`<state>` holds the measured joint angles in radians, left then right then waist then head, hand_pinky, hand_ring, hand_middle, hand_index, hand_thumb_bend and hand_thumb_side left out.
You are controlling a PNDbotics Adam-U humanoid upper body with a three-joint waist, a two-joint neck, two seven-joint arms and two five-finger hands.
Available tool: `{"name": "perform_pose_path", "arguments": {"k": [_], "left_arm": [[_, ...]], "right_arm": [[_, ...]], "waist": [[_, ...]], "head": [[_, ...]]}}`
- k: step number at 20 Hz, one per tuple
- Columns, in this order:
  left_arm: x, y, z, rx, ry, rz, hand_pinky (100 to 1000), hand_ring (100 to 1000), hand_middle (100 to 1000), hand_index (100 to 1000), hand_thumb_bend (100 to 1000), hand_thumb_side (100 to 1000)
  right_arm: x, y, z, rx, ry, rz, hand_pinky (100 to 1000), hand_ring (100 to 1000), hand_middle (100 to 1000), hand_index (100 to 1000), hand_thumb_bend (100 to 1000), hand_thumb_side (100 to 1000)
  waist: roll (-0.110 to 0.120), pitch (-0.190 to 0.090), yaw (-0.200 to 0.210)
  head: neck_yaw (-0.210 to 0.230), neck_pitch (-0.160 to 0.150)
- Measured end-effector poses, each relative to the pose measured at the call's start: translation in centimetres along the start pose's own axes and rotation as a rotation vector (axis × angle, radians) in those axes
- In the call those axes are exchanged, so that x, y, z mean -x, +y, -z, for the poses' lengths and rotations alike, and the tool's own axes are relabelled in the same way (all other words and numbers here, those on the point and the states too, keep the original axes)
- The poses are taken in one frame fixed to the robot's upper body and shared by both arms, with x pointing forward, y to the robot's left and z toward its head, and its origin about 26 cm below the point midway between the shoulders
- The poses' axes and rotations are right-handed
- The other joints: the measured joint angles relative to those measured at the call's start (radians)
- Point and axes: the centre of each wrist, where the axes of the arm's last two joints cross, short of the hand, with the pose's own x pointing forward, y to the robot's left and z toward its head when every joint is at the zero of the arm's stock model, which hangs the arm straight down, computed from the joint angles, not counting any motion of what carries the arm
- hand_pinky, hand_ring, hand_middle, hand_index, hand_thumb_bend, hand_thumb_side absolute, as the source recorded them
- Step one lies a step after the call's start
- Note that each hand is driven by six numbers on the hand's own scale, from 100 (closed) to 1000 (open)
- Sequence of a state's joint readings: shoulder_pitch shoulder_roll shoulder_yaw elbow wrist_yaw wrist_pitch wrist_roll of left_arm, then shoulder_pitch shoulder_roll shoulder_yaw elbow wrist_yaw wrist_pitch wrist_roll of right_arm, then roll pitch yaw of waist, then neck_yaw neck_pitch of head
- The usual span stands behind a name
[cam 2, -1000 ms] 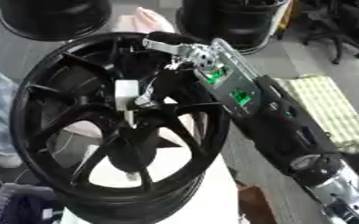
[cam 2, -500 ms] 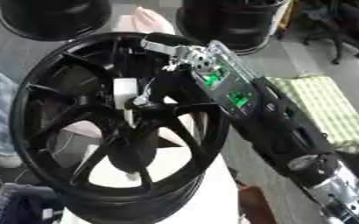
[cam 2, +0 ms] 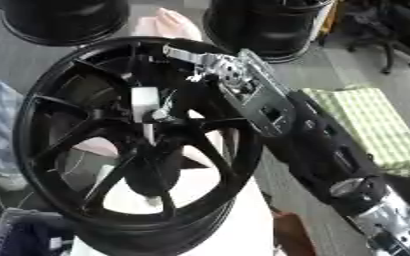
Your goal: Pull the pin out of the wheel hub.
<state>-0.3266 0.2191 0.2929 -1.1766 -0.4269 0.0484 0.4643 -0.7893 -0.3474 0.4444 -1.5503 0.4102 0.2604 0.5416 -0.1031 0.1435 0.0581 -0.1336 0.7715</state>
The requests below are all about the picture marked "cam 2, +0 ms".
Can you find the black wheel rim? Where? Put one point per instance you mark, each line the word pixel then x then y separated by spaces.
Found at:
pixel 261 26
pixel 62 18

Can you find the green white checked table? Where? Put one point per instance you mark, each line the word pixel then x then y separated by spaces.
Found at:
pixel 377 130

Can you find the white pin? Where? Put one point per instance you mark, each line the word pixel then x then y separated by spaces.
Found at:
pixel 145 100

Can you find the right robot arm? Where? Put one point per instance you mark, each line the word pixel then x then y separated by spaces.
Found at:
pixel 325 150

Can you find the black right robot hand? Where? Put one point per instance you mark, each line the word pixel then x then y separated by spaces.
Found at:
pixel 198 96

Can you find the black office chair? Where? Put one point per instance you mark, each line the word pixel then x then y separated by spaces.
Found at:
pixel 389 26

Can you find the brown box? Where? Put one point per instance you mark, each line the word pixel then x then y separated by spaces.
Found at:
pixel 293 233

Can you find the black spoked wheel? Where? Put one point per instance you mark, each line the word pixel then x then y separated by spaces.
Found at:
pixel 55 140

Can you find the dark blue bag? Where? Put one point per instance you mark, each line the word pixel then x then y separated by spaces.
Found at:
pixel 25 236

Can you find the white wheel stand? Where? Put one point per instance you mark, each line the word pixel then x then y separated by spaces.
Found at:
pixel 237 226

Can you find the pale pink object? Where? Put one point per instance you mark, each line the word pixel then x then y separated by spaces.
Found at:
pixel 170 25

